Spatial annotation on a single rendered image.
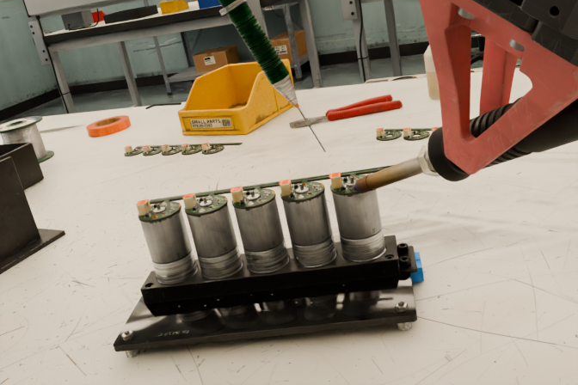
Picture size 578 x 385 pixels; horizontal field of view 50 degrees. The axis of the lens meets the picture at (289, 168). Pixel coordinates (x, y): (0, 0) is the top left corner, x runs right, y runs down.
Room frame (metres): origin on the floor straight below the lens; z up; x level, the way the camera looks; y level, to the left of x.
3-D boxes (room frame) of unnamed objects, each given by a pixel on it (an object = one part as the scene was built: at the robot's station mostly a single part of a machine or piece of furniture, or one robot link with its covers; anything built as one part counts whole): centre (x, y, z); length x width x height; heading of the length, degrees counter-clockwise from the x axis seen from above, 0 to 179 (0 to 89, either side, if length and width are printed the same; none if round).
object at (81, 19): (3.55, 0.97, 0.80); 0.15 x 0.12 x 0.10; 174
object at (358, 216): (0.31, -0.03, 0.79); 0.02 x 0.02 x 0.05
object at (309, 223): (0.32, 0.00, 0.79); 0.02 x 0.02 x 0.05
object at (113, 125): (0.85, 0.23, 0.76); 0.06 x 0.06 x 0.01
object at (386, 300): (0.31, 0.03, 0.76); 0.16 x 0.07 x 0.01; 80
